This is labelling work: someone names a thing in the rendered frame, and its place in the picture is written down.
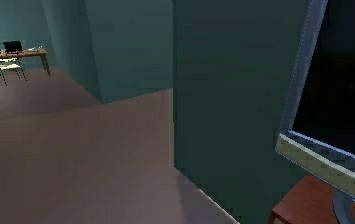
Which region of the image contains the brown wooden desk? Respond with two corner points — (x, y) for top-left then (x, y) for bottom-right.
(0, 48), (52, 77)

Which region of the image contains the red-brown wooden television stand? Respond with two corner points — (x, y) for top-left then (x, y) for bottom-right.
(269, 173), (355, 224)

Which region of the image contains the grey framed television set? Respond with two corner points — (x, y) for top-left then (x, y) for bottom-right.
(274, 0), (355, 224)

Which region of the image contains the white chair with black legs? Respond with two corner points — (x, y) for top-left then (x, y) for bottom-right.
(0, 57), (28, 86)

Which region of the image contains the black laptop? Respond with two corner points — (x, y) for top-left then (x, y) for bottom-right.
(2, 40), (24, 54)

